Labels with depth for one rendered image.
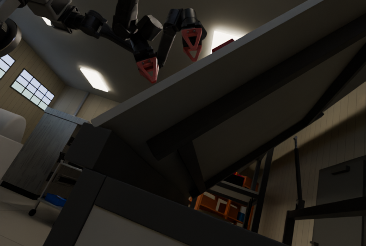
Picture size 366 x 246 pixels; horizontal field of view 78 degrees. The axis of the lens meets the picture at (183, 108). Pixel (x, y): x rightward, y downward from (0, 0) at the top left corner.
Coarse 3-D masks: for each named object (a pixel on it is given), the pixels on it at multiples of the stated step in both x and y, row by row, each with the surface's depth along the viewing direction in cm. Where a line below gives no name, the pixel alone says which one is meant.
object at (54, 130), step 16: (48, 112) 521; (48, 128) 507; (64, 128) 506; (32, 144) 492; (48, 144) 492; (64, 144) 491; (16, 160) 478; (32, 160) 478; (48, 160) 477; (64, 160) 503; (16, 176) 464; (32, 176) 464; (48, 176) 467; (64, 176) 519; (16, 192) 455; (32, 192) 451; (48, 192) 484; (64, 192) 543
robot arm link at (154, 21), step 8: (144, 16) 74; (152, 16) 76; (120, 24) 75; (136, 24) 76; (144, 24) 75; (152, 24) 73; (160, 24) 77; (120, 32) 76; (128, 32) 75; (136, 32) 81; (144, 32) 75; (152, 32) 75; (152, 40) 79
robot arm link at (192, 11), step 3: (186, 9) 82; (189, 9) 82; (192, 9) 83; (183, 12) 83; (186, 12) 82; (189, 12) 81; (192, 12) 82; (195, 12) 83; (183, 15) 82; (186, 15) 81; (189, 15) 80; (192, 15) 81; (195, 15) 82; (183, 18) 81; (186, 18) 80; (195, 18) 81
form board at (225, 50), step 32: (320, 0) 42; (352, 0) 48; (256, 32) 41; (288, 32) 45; (320, 32) 52; (192, 64) 39; (224, 64) 42; (256, 64) 48; (320, 64) 71; (160, 96) 39; (192, 96) 45; (288, 96) 80; (320, 96) 109; (128, 128) 41; (160, 128) 48; (224, 128) 71; (256, 128) 92; (288, 128) 133; (160, 160) 63; (224, 160) 109
